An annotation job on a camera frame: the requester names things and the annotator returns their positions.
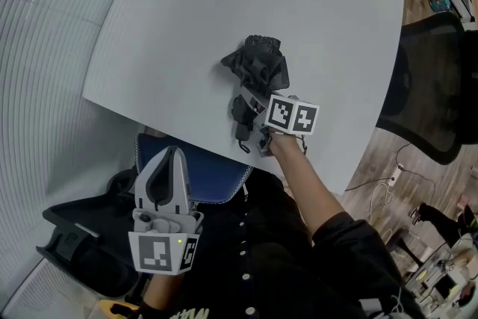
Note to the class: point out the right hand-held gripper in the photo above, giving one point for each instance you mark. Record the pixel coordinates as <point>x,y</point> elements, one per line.
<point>291,116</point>

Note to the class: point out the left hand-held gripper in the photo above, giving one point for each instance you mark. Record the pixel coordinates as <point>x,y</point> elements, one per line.
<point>155,254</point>

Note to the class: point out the black umbrella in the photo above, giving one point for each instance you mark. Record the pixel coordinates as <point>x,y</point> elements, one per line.
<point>257,63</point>

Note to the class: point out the person's right forearm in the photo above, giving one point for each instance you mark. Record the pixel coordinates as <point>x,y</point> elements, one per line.
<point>302,179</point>

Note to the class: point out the person's left forearm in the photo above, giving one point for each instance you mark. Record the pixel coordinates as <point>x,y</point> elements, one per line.
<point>162,291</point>

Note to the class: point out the blue fabric chair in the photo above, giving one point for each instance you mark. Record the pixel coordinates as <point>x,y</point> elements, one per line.
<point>209,175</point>

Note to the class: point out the black mesh office chair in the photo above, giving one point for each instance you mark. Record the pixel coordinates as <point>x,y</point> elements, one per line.
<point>97,228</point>

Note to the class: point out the person's black buttoned clothing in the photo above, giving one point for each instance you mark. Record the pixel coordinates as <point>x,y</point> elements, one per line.
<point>269,254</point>

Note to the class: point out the yellow plastic object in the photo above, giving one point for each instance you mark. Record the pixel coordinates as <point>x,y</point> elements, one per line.
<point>112,310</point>

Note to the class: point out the white power strip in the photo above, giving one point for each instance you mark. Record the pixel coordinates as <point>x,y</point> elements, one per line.
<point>396,173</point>

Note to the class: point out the black high-back office chair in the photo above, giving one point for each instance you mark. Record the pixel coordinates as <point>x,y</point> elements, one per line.
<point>433,86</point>

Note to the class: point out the teal waste bin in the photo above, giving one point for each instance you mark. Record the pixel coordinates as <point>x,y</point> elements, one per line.
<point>440,3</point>

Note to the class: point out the round glass side table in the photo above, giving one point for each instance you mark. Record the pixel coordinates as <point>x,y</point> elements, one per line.
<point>437,269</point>

